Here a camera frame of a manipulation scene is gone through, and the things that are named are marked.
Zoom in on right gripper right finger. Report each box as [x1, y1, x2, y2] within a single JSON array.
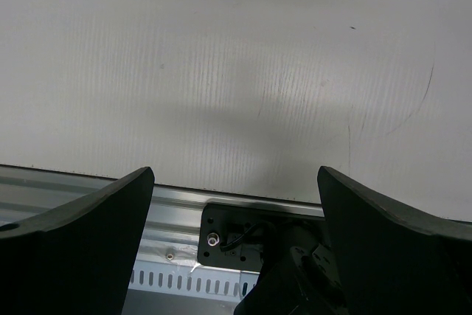
[[317, 167, 471, 314]]

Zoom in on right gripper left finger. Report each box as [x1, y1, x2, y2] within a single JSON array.
[[1, 167, 154, 314]]

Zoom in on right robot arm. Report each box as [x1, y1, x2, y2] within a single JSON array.
[[1, 166, 471, 314]]

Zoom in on white slotted cable duct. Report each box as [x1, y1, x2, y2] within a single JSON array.
[[128, 260, 259, 303]]

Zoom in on aluminium mounting rail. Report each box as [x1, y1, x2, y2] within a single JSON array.
[[1, 165, 323, 261]]

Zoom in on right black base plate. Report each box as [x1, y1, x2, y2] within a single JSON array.
[[197, 201, 330, 272]]

